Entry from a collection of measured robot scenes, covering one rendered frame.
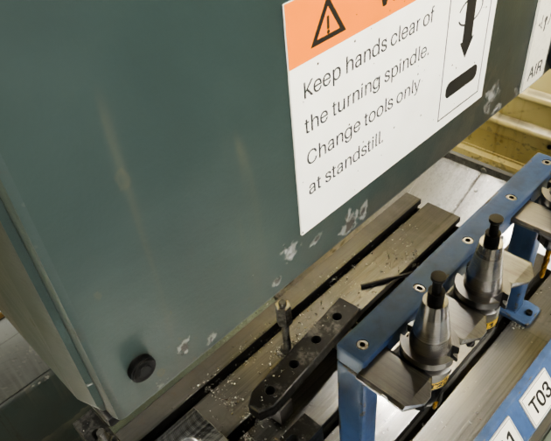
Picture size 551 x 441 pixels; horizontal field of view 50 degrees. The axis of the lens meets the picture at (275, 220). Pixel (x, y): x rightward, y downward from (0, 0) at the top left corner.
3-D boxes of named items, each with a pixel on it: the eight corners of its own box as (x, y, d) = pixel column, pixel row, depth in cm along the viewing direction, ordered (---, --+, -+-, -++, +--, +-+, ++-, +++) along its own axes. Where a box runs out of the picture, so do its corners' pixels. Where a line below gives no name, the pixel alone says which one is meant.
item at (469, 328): (495, 323, 67) (496, 318, 66) (470, 352, 64) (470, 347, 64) (442, 293, 71) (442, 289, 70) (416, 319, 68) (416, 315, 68)
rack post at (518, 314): (540, 311, 106) (582, 180, 86) (526, 329, 103) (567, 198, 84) (490, 284, 111) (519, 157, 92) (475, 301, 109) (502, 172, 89)
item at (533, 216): (579, 224, 78) (581, 220, 77) (561, 245, 75) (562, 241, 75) (529, 203, 82) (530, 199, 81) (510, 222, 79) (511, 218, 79)
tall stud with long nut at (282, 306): (298, 349, 104) (294, 300, 96) (288, 359, 103) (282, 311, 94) (288, 340, 106) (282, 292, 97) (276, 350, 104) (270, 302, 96)
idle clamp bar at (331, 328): (361, 332, 106) (361, 308, 101) (270, 439, 92) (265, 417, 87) (339, 319, 108) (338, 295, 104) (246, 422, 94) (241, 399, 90)
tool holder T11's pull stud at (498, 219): (490, 234, 66) (495, 211, 63) (502, 242, 64) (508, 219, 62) (479, 241, 65) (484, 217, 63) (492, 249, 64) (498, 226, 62)
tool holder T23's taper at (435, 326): (420, 318, 66) (424, 277, 62) (457, 335, 64) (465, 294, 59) (401, 346, 63) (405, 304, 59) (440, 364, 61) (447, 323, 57)
